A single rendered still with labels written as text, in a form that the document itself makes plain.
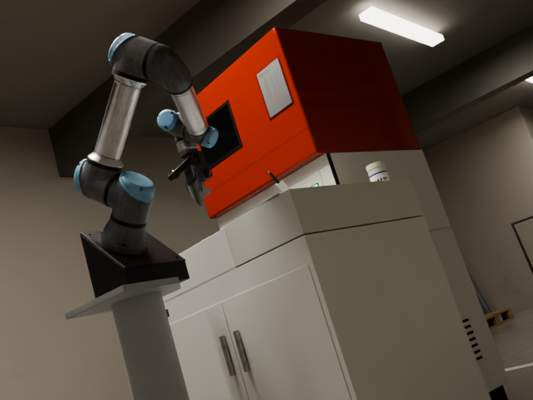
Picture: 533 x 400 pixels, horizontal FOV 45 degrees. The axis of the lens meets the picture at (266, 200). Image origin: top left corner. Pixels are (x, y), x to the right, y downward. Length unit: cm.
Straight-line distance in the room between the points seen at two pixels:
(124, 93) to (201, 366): 103
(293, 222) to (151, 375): 62
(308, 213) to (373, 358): 47
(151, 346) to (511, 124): 830
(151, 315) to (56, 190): 337
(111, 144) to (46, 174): 327
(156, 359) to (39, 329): 292
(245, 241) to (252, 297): 18
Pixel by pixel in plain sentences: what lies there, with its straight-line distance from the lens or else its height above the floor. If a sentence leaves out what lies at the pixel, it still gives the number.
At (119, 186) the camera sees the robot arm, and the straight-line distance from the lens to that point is 204.
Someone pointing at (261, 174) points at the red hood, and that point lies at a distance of 290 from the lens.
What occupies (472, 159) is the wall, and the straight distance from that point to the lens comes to 1001.
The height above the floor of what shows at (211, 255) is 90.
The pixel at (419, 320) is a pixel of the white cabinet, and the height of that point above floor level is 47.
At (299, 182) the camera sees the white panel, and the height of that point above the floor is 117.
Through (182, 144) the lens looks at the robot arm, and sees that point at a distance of 242.
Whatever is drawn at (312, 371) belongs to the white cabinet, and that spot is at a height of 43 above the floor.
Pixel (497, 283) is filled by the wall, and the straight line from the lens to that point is 998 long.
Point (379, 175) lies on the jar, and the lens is 241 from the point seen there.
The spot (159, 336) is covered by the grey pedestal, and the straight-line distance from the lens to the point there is 202.
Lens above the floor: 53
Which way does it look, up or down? 13 degrees up
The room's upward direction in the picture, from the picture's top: 17 degrees counter-clockwise
